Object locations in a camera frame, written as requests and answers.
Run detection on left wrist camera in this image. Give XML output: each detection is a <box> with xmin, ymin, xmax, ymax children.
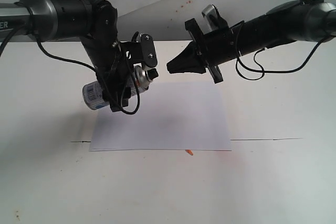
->
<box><xmin>140</xmin><ymin>34</ymin><xmax>158</xmax><ymax>71</ymax></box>

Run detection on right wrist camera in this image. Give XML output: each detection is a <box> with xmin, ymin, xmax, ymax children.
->
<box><xmin>202</xmin><ymin>4</ymin><xmax>220</xmax><ymax>31</ymax></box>

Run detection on white paper sheet stack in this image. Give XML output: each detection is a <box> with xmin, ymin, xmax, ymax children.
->
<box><xmin>90</xmin><ymin>81</ymin><xmax>232</xmax><ymax>152</ymax></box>

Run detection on white spray paint can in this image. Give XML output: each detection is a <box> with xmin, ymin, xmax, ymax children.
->
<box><xmin>82</xmin><ymin>65</ymin><xmax>159</xmax><ymax>110</ymax></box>

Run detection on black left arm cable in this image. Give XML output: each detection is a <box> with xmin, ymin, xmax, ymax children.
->
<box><xmin>0</xmin><ymin>0</ymin><xmax>141</xmax><ymax>116</ymax></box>

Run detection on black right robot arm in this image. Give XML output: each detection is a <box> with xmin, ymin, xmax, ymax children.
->
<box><xmin>166</xmin><ymin>0</ymin><xmax>335</xmax><ymax>83</ymax></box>

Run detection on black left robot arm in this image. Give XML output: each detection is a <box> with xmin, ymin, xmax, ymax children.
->
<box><xmin>1</xmin><ymin>0</ymin><xmax>157</xmax><ymax>112</ymax></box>

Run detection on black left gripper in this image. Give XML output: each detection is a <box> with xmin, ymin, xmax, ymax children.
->
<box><xmin>96</xmin><ymin>40</ymin><xmax>142</xmax><ymax>113</ymax></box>

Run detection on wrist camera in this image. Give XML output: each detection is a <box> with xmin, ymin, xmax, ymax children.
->
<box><xmin>140</xmin><ymin>34</ymin><xmax>158</xmax><ymax>71</ymax></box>
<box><xmin>202</xmin><ymin>4</ymin><xmax>220</xmax><ymax>31</ymax></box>

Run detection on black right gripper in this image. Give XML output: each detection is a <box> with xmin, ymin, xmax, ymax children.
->
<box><xmin>166</xmin><ymin>19</ymin><xmax>237</xmax><ymax>83</ymax></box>

